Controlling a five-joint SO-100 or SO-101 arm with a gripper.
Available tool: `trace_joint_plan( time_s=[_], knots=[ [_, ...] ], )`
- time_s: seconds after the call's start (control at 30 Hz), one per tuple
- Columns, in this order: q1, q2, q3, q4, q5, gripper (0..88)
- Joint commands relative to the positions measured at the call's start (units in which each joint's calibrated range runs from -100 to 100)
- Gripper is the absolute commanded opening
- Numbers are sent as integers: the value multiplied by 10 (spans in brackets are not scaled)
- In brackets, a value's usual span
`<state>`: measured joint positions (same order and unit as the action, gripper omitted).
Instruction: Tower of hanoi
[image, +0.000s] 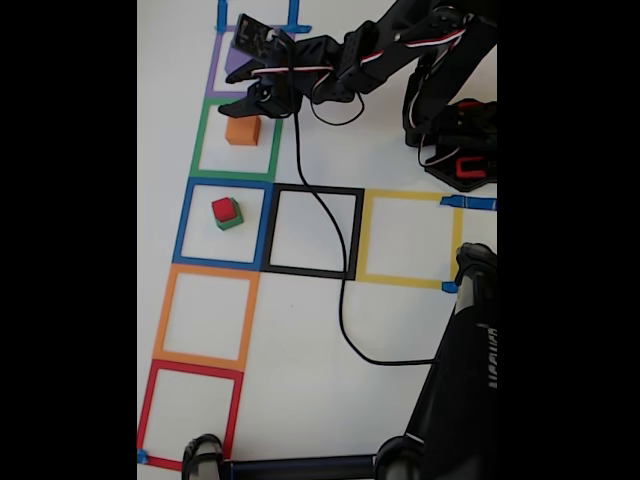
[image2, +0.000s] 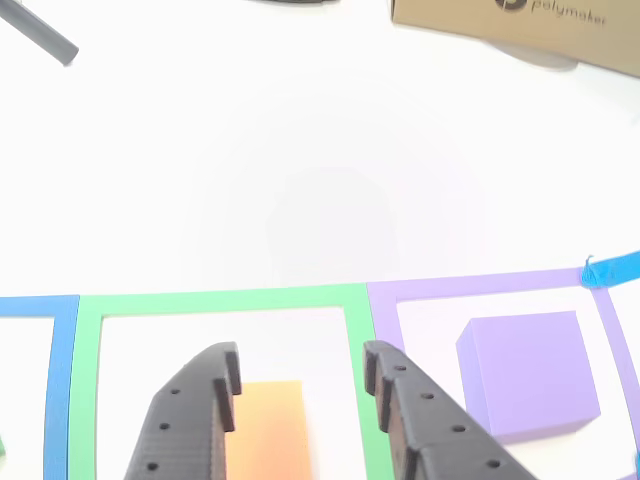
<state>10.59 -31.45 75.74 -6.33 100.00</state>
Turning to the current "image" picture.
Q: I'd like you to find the orange block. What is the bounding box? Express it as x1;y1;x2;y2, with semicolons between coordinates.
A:
225;116;261;146

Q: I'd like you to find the purple block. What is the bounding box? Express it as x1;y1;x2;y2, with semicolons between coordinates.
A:
224;44;254;80

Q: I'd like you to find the yellow square frame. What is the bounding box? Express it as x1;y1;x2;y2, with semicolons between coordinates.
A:
355;188;464;291

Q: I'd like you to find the black camera cable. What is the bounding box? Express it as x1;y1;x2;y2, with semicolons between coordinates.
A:
284;34;441;367

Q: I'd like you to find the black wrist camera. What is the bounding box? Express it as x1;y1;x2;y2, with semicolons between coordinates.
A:
234;13;294;64

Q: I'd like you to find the orange square frame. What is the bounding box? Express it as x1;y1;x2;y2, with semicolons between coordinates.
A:
152;263;261;372

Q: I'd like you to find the black square frame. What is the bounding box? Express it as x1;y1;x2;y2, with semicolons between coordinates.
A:
260;183;365;281

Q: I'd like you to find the purple square frame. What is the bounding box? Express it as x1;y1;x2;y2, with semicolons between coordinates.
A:
204;24;296;101

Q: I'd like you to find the green block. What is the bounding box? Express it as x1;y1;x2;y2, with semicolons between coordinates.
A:
214;198;245;233

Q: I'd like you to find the blue square frame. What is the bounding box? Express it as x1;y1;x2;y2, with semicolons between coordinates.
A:
172;177;275;272

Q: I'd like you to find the red square frame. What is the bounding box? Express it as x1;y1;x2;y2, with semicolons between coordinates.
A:
136;358;245;474

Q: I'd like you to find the green square frame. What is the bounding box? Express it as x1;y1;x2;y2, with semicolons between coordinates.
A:
189;97;287;182

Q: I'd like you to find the small red cube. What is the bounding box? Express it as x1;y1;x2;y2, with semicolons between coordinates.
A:
211;197;236;223

